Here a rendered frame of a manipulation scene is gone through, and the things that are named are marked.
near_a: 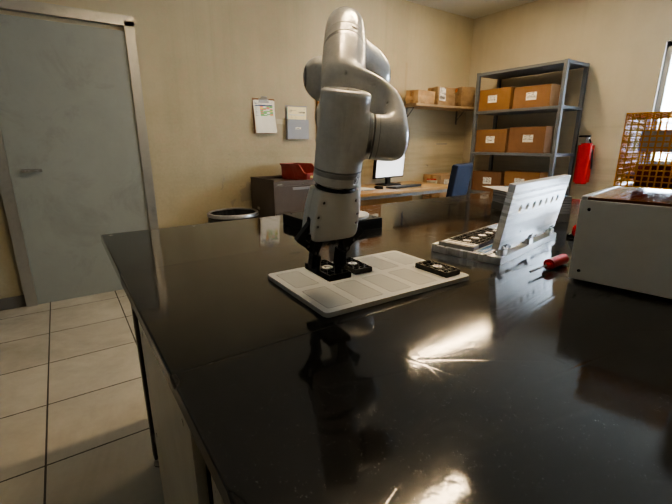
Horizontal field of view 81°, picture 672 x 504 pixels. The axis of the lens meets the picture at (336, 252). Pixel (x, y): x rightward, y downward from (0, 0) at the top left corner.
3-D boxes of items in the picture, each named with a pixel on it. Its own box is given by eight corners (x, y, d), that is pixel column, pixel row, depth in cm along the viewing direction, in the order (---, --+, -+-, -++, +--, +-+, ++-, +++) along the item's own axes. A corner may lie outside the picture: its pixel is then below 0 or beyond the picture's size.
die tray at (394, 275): (394, 253, 115) (394, 250, 115) (470, 279, 93) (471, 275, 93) (266, 278, 94) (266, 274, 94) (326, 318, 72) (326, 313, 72)
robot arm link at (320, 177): (346, 161, 75) (345, 177, 77) (305, 162, 71) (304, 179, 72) (372, 173, 69) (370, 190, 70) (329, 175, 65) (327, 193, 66)
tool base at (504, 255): (495, 229, 147) (496, 219, 146) (555, 238, 133) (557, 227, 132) (431, 251, 117) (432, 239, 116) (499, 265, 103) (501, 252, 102)
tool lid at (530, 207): (565, 174, 128) (571, 175, 126) (547, 229, 135) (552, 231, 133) (509, 183, 98) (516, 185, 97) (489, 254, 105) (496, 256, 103)
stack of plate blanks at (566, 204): (490, 207, 198) (493, 186, 195) (515, 206, 199) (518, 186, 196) (538, 222, 159) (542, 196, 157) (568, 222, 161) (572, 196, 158)
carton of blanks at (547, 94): (511, 109, 448) (514, 87, 442) (521, 110, 458) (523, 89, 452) (548, 107, 414) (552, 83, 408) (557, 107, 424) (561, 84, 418)
